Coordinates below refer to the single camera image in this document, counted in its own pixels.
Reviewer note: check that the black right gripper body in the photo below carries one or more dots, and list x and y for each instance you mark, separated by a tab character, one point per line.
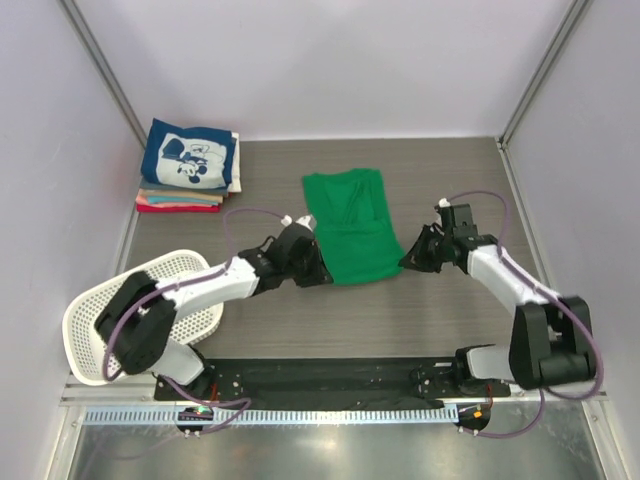
448	240

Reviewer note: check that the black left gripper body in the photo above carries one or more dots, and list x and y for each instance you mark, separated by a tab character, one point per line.
293	268

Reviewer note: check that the green t shirt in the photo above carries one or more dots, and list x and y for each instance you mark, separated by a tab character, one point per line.
353	225

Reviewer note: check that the white perforated plastic basket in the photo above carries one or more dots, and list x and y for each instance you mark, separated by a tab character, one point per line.
85	348

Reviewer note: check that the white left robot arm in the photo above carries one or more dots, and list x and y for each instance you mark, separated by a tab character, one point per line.
136	323

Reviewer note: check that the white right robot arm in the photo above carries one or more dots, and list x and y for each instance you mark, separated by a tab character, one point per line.
550	343

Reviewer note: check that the red folded t shirt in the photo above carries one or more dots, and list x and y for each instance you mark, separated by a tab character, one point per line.
189	208

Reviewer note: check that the white folded t shirt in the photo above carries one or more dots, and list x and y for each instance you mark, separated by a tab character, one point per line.
235	185

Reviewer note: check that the grey teal folded t shirt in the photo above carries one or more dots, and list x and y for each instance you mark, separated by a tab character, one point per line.
162	187

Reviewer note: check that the beige folded t shirt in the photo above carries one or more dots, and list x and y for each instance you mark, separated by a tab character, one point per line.
216	198

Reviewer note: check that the navy printed folded t shirt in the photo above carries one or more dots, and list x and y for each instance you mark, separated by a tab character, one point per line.
192	158

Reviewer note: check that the turquoise folded t shirt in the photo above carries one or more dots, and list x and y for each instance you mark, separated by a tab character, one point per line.
154	200

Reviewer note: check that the salmon pink folded t shirt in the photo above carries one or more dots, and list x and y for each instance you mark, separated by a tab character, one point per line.
142	199

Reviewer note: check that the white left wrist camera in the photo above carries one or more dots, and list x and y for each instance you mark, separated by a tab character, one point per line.
308	221

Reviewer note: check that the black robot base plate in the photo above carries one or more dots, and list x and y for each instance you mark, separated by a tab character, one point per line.
345	384

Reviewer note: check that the white slotted cable duct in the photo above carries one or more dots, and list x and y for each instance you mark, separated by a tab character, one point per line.
182	415

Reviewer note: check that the right aluminium corner post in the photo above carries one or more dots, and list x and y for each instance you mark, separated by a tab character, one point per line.
569	23

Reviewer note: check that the aluminium corner post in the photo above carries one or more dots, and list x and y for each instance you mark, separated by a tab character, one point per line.
97	57
569	23

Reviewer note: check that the left aluminium corner post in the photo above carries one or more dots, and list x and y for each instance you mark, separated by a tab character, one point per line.
97	57

